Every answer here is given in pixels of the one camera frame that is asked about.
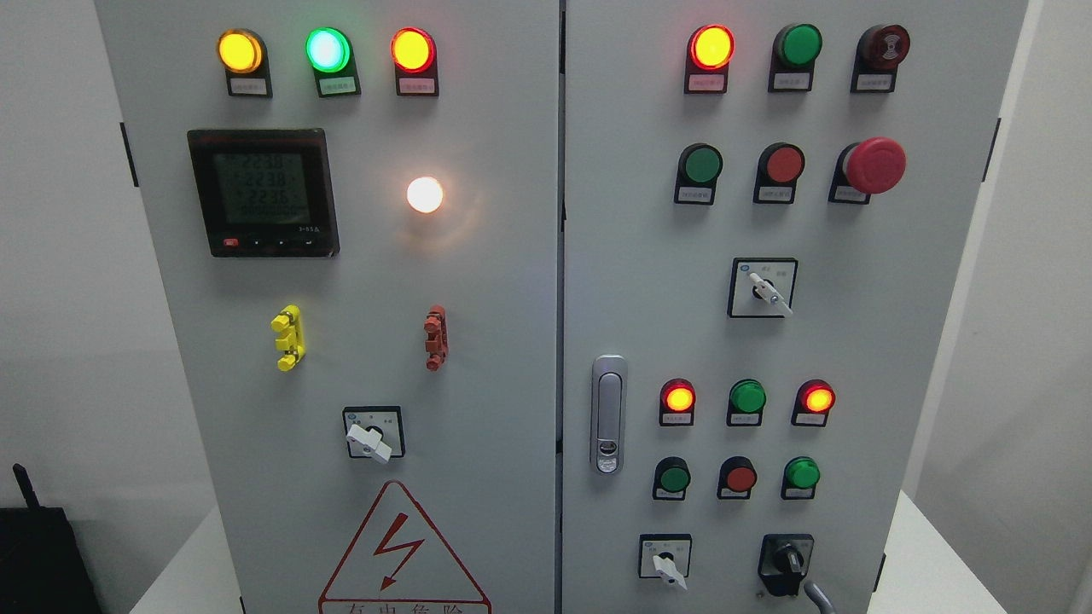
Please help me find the black rotary knob switch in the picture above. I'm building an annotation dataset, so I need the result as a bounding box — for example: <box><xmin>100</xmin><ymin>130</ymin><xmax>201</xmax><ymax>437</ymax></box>
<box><xmin>758</xmin><ymin>534</ymin><xmax>815</xmax><ymax>597</ymax></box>

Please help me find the grey electrical control cabinet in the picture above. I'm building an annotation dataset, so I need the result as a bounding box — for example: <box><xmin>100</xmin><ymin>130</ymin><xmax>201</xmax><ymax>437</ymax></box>
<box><xmin>95</xmin><ymin>1</ymin><xmax>1026</xmax><ymax>613</ymax></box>

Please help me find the red terminal connector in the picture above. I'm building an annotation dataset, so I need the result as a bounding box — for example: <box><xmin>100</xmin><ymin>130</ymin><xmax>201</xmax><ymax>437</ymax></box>
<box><xmin>422</xmin><ymin>304</ymin><xmax>449</xmax><ymax>371</ymax></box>

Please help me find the red lit indicator lower left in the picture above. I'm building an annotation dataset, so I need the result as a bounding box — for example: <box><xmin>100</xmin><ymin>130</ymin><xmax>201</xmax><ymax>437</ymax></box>
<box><xmin>658</xmin><ymin>378</ymin><xmax>697</xmax><ymax>426</ymax></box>

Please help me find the white lit indicator lamp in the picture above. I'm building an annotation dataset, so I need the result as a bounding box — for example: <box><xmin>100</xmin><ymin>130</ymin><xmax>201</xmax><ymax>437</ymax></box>
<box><xmin>405</xmin><ymin>176</ymin><xmax>444</xmax><ymax>214</ymax></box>

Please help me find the green push button upper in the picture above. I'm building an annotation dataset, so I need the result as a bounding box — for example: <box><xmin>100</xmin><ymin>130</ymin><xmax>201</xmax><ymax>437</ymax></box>
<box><xmin>672</xmin><ymin>142</ymin><xmax>724</xmax><ymax>206</ymax></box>

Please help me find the green push button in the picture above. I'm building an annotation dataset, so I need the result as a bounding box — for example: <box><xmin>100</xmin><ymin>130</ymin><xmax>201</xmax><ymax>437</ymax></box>
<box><xmin>652</xmin><ymin>457</ymin><xmax>693</xmax><ymax>501</ymax></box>
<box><xmin>672</xmin><ymin>142</ymin><xmax>724</xmax><ymax>206</ymax></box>

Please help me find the green push button lower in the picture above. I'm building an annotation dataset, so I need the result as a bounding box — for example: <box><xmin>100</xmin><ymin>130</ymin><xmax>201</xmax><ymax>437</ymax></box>
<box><xmin>652</xmin><ymin>457</ymin><xmax>693</xmax><ymax>501</ymax></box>

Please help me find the green indicator light lower middle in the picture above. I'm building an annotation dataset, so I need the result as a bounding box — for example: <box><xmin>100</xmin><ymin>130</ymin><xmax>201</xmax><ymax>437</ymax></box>
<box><xmin>726</xmin><ymin>379</ymin><xmax>767</xmax><ymax>427</ymax></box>

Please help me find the red push button lower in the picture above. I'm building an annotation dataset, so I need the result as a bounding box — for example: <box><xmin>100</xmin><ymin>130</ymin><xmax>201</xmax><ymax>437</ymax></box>
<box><xmin>717</xmin><ymin>454</ymin><xmax>758</xmax><ymax>499</ymax></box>

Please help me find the red push button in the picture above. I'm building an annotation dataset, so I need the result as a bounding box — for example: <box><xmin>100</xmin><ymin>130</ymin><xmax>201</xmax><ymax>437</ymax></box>
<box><xmin>752</xmin><ymin>142</ymin><xmax>806</xmax><ymax>205</ymax></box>
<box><xmin>717</xmin><ymin>454</ymin><xmax>758</xmax><ymax>499</ymax></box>

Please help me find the yellow terminal connector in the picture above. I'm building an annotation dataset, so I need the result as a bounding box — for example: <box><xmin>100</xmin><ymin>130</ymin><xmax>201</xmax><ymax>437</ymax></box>
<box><xmin>270</xmin><ymin>304</ymin><xmax>305</xmax><ymax>371</ymax></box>

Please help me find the red push button upper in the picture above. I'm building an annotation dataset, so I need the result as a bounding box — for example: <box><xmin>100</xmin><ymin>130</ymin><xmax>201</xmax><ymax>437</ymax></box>
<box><xmin>752</xmin><ymin>142</ymin><xmax>806</xmax><ymax>205</ymax></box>

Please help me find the red indicator light lower right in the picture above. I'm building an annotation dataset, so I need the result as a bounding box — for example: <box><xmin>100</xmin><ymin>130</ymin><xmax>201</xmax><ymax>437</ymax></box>
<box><xmin>791</xmin><ymin>379</ymin><xmax>836</xmax><ymax>427</ymax></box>

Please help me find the red indicator light left door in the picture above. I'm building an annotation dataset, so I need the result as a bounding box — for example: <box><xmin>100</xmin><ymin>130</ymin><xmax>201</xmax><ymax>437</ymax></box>
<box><xmin>391</xmin><ymin>27</ymin><xmax>439</xmax><ymax>97</ymax></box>

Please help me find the red indicator light door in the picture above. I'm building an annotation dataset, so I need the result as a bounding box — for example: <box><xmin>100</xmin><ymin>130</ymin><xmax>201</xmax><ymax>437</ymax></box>
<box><xmin>685</xmin><ymin>23</ymin><xmax>735</xmax><ymax>95</ymax></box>
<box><xmin>391</xmin><ymin>27</ymin><xmax>439</xmax><ymax>97</ymax></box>

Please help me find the red high voltage warning sticker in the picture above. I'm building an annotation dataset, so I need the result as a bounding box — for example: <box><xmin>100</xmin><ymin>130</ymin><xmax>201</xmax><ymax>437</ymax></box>
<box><xmin>317</xmin><ymin>479</ymin><xmax>492</xmax><ymax>613</ymax></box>

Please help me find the green indicator light bottom right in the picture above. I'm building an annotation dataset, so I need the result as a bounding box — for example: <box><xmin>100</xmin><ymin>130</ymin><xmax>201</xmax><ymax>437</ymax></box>
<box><xmin>781</xmin><ymin>457</ymin><xmax>822</xmax><ymax>501</ymax></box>

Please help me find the black digital power meter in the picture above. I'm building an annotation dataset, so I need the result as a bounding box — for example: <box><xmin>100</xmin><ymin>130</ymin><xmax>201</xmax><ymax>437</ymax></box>
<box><xmin>187</xmin><ymin>128</ymin><xmax>340</xmax><ymax>258</ymax></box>

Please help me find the red indicator light right door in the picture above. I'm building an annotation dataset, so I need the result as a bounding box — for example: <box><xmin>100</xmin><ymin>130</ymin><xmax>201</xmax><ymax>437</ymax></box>
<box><xmin>685</xmin><ymin>23</ymin><xmax>735</xmax><ymax>95</ymax></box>

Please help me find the green lit indicator light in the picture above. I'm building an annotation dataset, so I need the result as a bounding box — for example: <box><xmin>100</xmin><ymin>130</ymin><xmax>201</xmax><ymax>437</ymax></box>
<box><xmin>305</xmin><ymin>26</ymin><xmax>360</xmax><ymax>98</ymax></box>

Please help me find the red emergency stop mushroom button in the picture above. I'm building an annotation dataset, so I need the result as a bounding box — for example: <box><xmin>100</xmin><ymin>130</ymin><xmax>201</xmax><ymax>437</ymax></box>
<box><xmin>828</xmin><ymin>135</ymin><xmax>906</xmax><ymax>205</ymax></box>

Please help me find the green indicator light top right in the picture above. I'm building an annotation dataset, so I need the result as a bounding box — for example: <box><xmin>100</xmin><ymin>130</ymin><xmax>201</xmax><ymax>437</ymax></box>
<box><xmin>768</xmin><ymin>23</ymin><xmax>823</xmax><ymax>93</ymax></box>

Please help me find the yellow indicator light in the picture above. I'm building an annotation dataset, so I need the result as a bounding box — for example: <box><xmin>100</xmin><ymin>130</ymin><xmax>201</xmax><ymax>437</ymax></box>
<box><xmin>218</xmin><ymin>28</ymin><xmax>273</xmax><ymax>98</ymax></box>

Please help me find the dark red buzzer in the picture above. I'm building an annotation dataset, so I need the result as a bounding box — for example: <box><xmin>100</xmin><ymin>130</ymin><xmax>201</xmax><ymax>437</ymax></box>
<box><xmin>851</xmin><ymin>24</ymin><xmax>911</xmax><ymax>94</ymax></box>

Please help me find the black box with antenna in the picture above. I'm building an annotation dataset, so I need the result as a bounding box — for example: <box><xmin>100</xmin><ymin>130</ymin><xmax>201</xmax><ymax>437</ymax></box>
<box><xmin>1</xmin><ymin>463</ymin><xmax>102</xmax><ymax>613</ymax></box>

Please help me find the silver door latch handle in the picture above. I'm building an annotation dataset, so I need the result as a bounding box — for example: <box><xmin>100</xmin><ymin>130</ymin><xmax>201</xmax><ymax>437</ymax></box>
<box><xmin>590</xmin><ymin>354</ymin><xmax>628</xmax><ymax>475</ymax></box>

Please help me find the white selector switch left door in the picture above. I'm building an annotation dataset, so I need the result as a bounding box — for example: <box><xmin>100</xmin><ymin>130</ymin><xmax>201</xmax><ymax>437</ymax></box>
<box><xmin>342</xmin><ymin>408</ymin><xmax>405</xmax><ymax>464</ymax></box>

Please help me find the white selector switch upper right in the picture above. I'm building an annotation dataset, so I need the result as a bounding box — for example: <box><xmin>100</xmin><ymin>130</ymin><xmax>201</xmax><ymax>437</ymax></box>
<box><xmin>727</xmin><ymin>258</ymin><xmax>799</xmax><ymax>318</ymax></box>

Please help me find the white selector switch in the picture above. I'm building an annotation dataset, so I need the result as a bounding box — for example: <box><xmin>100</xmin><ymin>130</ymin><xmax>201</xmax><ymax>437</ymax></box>
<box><xmin>727</xmin><ymin>258</ymin><xmax>799</xmax><ymax>318</ymax></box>
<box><xmin>638</xmin><ymin>533</ymin><xmax>693</xmax><ymax>590</ymax></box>

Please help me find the white selector switch bottom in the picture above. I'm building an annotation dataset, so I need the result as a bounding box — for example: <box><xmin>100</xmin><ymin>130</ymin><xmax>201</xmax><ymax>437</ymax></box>
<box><xmin>638</xmin><ymin>533</ymin><xmax>693</xmax><ymax>590</ymax></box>

